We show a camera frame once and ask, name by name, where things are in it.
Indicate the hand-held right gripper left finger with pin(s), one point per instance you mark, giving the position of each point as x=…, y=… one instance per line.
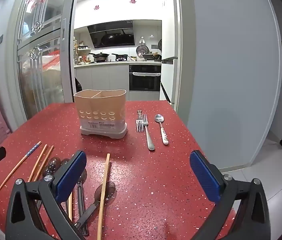
x=71, y=177

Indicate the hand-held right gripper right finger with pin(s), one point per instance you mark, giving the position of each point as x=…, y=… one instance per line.
x=205, y=177

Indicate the dark translucent plastic spoon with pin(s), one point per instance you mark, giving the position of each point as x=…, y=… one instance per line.
x=82, y=205
x=52, y=166
x=106, y=191

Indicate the blue patterned chopstick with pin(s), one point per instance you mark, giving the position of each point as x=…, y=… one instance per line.
x=21, y=165

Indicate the wooden chopstick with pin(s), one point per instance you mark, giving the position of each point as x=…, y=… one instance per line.
x=70, y=207
x=104, y=190
x=39, y=161
x=46, y=160

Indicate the beige plastic cutlery holder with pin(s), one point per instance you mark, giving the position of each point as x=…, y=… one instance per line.
x=101, y=112

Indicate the large metal fork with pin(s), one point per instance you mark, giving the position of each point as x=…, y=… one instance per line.
x=149, y=137

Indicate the small metal fork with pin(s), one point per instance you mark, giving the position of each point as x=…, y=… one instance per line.
x=139, y=126

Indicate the grey kitchen cabinet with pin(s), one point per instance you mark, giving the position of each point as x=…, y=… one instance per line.
x=101, y=77

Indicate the glass sliding door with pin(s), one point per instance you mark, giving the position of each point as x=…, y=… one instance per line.
x=43, y=55

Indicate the black built-in oven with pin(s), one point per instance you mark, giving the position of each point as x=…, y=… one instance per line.
x=144, y=81

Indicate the row of seasoning bottles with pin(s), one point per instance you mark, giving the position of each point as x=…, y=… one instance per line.
x=81, y=55

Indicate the black wok with lid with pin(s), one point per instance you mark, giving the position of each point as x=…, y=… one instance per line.
x=100, y=56

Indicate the black frying pan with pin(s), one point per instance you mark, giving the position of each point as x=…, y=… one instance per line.
x=119, y=55

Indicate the dark cooking pot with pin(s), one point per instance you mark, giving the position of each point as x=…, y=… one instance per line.
x=152, y=56

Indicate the black range hood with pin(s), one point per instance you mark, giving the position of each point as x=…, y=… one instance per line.
x=111, y=35

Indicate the white refrigerator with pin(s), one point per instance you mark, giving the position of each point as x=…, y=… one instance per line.
x=168, y=30

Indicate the red paper wall decoration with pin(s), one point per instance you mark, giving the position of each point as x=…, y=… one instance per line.
x=133, y=1
x=96, y=7

